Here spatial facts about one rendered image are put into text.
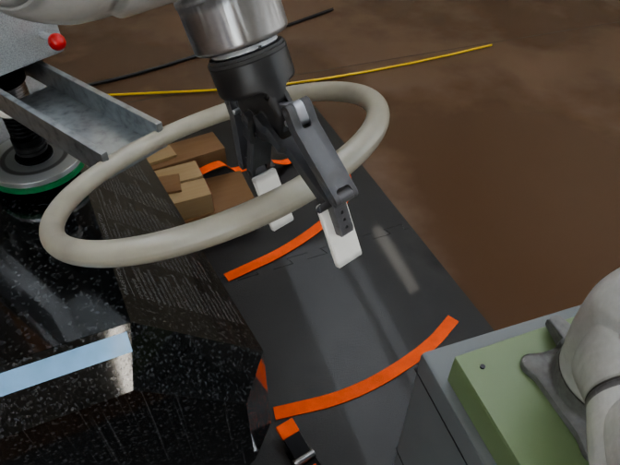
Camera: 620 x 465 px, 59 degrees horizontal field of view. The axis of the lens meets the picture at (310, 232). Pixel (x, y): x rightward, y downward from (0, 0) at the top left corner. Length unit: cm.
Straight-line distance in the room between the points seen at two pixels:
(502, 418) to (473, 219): 170
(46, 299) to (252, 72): 76
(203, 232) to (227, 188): 185
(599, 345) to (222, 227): 49
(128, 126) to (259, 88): 58
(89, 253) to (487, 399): 63
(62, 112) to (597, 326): 97
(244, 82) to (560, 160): 264
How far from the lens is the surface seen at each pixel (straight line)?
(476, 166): 285
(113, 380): 107
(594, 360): 79
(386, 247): 231
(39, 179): 134
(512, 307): 223
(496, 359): 97
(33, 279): 120
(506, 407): 93
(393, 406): 187
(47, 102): 120
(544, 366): 96
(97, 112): 113
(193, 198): 221
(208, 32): 49
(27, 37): 122
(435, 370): 102
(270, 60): 50
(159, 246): 56
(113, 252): 59
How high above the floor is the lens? 165
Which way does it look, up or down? 44 degrees down
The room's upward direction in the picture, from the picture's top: straight up
